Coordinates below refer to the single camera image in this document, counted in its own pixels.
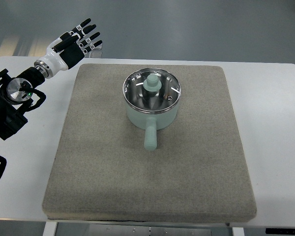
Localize clear acrylic bracket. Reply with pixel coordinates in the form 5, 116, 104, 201
88, 44, 102, 58

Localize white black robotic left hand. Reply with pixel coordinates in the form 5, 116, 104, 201
34, 18, 102, 78

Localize metal table frame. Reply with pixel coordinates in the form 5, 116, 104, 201
41, 221, 246, 236

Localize black label strip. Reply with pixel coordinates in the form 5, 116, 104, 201
265, 228, 295, 235

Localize glass lid with green knob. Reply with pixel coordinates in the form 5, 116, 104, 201
122, 68, 181, 114

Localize grey felt mat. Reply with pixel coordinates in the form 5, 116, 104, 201
42, 64, 257, 223

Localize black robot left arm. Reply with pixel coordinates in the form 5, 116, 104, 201
0, 61, 52, 140

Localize mint green saucepan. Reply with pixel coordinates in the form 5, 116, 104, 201
124, 93, 180, 151

